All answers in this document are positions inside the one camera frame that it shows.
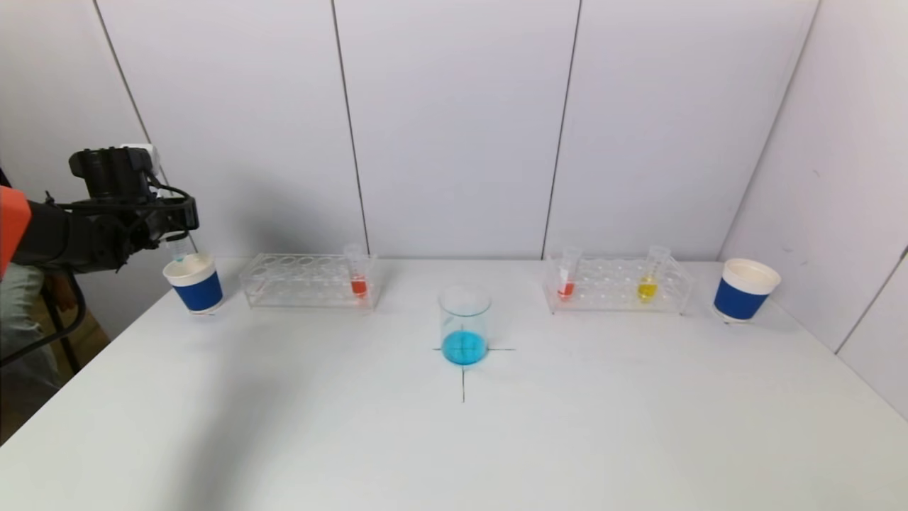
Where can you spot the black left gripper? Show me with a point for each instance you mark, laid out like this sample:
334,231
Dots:
186,214

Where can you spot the blue pigment test tube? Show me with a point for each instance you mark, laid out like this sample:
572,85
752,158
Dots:
179,248

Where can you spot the person bare forearm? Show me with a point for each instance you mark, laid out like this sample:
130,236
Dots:
64,294

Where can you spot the clear acrylic test tube rack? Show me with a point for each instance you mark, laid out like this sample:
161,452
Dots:
610,287
305,287

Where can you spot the red pigment test tube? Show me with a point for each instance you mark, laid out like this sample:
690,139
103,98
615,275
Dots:
359,287
565,289

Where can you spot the clear glass beaker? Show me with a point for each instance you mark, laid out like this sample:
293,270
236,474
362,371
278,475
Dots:
464,346

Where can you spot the yellow pigment test tube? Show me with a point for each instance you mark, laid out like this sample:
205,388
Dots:
645,289

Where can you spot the blue white paper cup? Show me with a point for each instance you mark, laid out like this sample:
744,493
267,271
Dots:
199,292
739,299

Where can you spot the black metal stand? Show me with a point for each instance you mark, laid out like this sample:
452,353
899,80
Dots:
67,333

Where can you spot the person in grey clothing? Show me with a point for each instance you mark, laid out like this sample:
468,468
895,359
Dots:
21,333

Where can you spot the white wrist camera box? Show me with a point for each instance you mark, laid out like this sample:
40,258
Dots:
145,155

